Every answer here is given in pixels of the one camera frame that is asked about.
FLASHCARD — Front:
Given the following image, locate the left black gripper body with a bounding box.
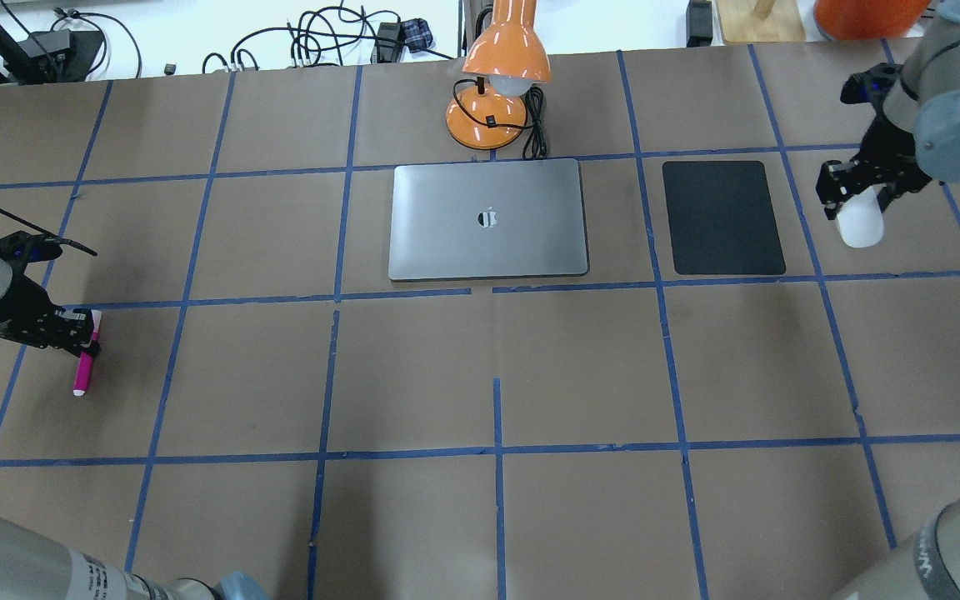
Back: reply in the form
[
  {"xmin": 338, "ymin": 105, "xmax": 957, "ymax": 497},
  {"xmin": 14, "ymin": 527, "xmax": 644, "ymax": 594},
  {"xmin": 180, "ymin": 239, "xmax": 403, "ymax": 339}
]
[{"xmin": 0, "ymin": 234, "xmax": 81, "ymax": 351}]

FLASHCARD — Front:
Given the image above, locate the wooden stand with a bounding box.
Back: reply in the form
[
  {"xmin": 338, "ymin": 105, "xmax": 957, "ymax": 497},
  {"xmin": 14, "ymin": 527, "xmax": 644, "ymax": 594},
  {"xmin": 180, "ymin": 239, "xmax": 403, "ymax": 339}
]
[{"xmin": 713, "ymin": 0, "xmax": 807, "ymax": 45}]

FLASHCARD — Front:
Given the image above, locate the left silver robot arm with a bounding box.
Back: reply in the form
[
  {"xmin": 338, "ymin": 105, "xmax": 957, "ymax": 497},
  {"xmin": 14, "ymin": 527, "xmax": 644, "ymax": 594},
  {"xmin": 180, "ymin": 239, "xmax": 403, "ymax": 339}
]
[{"xmin": 0, "ymin": 224, "xmax": 267, "ymax": 599}]

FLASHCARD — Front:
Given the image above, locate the black monitor stand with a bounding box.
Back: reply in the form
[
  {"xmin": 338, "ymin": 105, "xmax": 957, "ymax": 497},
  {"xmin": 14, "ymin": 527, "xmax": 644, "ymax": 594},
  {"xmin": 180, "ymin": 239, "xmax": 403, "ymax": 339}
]
[{"xmin": 0, "ymin": 1, "xmax": 109, "ymax": 85}]

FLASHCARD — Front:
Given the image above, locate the black lamp power cable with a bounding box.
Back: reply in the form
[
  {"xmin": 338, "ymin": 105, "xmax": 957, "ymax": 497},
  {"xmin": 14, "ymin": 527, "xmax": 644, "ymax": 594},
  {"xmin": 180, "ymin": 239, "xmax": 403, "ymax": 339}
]
[{"xmin": 455, "ymin": 77, "xmax": 549, "ymax": 161}]

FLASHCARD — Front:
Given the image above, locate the grey closed laptop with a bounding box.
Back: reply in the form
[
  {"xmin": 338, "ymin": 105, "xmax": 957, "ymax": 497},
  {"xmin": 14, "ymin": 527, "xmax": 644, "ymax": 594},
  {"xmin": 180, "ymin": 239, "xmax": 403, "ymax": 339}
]
[{"xmin": 386, "ymin": 158, "xmax": 590, "ymax": 282}]

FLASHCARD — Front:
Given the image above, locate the orange round object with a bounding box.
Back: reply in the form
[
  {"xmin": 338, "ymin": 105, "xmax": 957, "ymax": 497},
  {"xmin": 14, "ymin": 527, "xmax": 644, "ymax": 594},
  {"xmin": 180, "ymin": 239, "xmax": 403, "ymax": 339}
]
[{"xmin": 812, "ymin": 1, "xmax": 931, "ymax": 41}]

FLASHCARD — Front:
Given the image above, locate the orange desk lamp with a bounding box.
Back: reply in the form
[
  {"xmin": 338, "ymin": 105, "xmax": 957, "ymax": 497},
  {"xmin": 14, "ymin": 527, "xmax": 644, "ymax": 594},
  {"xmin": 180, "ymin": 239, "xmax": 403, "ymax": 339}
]
[{"xmin": 445, "ymin": 1, "xmax": 552, "ymax": 160}]

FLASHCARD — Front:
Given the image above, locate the black power adapter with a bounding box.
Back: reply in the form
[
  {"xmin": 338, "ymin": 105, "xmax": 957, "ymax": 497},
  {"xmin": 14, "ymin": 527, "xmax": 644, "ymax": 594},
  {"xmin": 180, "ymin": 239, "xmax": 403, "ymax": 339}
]
[{"xmin": 374, "ymin": 17, "xmax": 434, "ymax": 62}]

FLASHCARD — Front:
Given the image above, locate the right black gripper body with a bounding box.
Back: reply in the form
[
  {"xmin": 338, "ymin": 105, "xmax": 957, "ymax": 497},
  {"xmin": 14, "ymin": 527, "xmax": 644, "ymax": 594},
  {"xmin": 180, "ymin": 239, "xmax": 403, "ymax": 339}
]
[{"xmin": 819, "ymin": 65, "xmax": 933, "ymax": 197}]

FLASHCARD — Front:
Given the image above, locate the white computer mouse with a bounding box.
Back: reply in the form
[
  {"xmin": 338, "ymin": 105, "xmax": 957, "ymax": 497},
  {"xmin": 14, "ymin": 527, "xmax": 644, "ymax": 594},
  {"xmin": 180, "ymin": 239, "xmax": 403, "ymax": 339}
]
[{"xmin": 835, "ymin": 187, "xmax": 885, "ymax": 249}]

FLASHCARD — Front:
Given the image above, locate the pink marker pen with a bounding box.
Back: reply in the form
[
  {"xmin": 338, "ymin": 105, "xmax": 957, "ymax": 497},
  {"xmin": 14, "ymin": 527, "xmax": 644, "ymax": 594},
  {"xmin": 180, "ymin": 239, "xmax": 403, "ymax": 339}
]
[{"xmin": 72, "ymin": 329, "xmax": 102, "ymax": 398}]

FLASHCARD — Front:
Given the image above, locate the black mousepad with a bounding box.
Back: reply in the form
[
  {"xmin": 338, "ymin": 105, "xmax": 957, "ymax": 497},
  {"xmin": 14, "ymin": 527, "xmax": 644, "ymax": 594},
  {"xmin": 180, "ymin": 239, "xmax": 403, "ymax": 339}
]
[{"xmin": 662, "ymin": 161, "xmax": 788, "ymax": 276}]

